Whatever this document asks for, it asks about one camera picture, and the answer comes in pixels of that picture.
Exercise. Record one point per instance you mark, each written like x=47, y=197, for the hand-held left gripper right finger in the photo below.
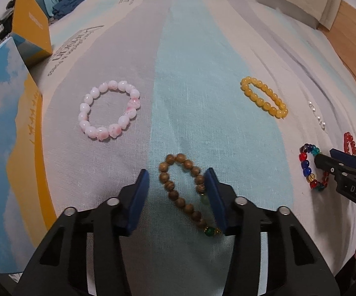
x=216, y=203

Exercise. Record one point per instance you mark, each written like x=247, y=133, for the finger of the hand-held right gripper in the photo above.
x=344, y=156
x=324, y=162

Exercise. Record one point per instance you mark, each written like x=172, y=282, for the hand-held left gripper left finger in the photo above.
x=138, y=203

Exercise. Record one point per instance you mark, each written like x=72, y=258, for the white pearl earring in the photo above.
x=313, y=108

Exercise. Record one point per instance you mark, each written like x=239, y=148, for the sky print box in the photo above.
x=5, y=104

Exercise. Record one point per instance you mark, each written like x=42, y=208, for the striped bed sheet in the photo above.
x=196, y=67

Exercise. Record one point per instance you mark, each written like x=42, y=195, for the dark blue clothes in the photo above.
x=68, y=6

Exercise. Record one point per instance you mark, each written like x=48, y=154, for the yellow cardboard box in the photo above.
x=31, y=21

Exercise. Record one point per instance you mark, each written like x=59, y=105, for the teal cloth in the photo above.
x=46, y=1

